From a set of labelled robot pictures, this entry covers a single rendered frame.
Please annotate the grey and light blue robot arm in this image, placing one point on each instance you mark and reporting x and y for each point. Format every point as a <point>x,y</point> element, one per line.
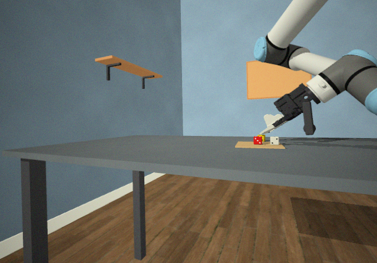
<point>355,72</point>

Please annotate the red die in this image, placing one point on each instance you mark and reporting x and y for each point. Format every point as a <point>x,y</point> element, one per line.
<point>258,140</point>

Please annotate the tan flat mat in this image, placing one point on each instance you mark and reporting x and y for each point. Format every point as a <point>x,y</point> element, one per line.
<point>263,145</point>

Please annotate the white die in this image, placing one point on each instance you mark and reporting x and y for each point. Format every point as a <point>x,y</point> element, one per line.
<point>274,140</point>

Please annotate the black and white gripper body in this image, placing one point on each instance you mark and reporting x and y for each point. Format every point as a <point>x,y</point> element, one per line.
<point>293,102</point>

